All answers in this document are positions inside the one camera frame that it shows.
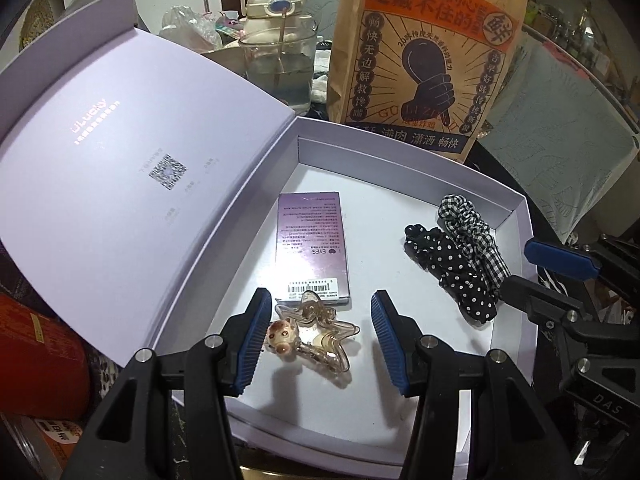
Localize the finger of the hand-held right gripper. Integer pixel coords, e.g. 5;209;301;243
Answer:
525;235;640;286
502;276;591;331

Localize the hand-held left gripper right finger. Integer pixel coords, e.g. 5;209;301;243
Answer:
370;290;566;480

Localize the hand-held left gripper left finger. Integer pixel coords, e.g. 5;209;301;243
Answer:
82;287;273;480

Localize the star hair clip with bear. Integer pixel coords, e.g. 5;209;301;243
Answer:
264;290;362;375

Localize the black white checked scrunchie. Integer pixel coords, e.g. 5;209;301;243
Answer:
437;192;512;281

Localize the black polka dot scrunchie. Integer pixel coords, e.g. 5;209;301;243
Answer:
404;224;501;325

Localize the small purple box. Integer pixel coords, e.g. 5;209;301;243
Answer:
275;191;351;307

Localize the white gift box with lid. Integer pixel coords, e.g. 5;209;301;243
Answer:
0;0;540;456

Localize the light blue pillow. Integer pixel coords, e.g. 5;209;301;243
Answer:
487;42;636;246

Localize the red canister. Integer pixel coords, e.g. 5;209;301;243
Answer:
0;294;91;421

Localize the brown printed paper bag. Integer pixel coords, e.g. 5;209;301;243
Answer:
326;0;530;163

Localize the clear glass cup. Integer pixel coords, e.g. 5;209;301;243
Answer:
237;30;317;116

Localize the clear plastic bag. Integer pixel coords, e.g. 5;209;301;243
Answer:
160;5;221;53

